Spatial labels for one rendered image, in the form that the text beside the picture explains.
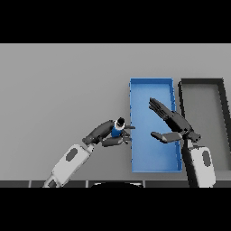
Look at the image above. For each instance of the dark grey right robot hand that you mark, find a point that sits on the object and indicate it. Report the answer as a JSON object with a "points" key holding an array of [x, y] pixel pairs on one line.
{"points": [[176, 123]]}

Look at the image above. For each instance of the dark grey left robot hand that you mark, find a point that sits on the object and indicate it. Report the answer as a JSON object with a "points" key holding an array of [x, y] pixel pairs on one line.
{"points": [[100, 132]]}

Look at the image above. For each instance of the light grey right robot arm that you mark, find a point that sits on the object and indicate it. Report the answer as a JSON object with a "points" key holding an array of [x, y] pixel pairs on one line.
{"points": [[198, 165]]}

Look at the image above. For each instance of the blue bin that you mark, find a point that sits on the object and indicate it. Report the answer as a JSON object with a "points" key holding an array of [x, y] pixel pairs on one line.
{"points": [[153, 126]]}

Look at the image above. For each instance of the dark grey bin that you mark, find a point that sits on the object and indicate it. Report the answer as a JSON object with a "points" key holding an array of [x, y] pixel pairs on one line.
{"points": [[207, 120]]}

